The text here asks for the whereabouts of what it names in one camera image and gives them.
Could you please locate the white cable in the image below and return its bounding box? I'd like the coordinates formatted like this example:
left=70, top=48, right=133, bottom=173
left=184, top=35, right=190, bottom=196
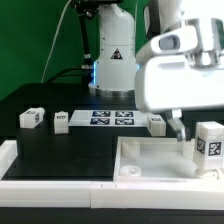
left=40, top=0, right=73, bottom=84

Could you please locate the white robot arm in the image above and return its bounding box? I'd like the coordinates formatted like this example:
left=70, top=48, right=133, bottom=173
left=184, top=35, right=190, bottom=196
left=89, top=0, right=224, bottom=141

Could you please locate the white U-shaped fence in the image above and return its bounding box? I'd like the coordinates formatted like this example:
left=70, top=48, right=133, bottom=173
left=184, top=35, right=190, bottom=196
left=0, top=140, right=224, bottom=210

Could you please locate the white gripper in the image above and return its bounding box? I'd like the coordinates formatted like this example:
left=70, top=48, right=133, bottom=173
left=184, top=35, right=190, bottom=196
left=135, top=55, right=224, bottom=142

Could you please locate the white tag base sheet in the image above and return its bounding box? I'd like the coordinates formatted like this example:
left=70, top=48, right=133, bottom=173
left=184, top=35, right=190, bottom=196
left=69, top=110, right=147, bottom=127

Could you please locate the black cable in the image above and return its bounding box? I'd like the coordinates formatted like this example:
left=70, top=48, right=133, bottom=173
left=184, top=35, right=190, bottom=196
left=45, top=65, right=94, bottom=84

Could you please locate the white square tabletop part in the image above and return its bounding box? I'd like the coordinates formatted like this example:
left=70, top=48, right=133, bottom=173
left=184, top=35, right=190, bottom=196
left=113, top=137, right=224, bottom=182

